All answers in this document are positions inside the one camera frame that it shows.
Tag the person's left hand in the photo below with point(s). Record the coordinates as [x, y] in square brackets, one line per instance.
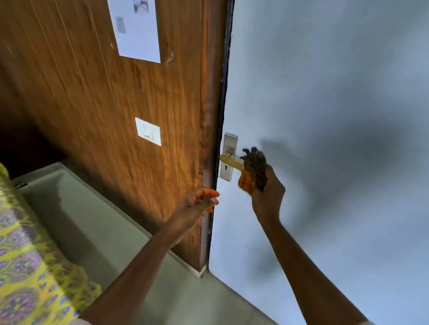
[187, 211]

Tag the person's right hand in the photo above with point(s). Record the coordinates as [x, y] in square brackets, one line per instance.
[273, 196]

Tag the person's right fingers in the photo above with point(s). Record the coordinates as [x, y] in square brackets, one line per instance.
[244, 181]

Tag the person's left fingers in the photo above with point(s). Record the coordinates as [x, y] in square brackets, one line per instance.
[206, 197]

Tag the dark brown cleaning cloth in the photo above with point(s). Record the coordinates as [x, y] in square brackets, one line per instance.
[256, 169]

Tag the person's left forearm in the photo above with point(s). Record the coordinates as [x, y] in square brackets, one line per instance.
[140, 271]

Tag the person's right forearm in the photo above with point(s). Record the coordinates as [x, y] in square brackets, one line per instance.
[301, 268]

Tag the small white sticker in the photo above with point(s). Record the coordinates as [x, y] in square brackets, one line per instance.
[148, 131]

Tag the grey painted door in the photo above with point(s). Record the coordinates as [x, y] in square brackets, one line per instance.
[318, 100]

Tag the brown wooden panel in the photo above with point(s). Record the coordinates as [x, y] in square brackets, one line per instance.
[100, 100]

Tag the white printed paper sheet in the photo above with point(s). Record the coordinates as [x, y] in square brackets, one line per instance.
[137, 30]

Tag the small dark metal fitting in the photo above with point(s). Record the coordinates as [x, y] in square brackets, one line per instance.
[20, 184]

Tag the yellow patterned garment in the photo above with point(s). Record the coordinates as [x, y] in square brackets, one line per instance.
[30, 261]

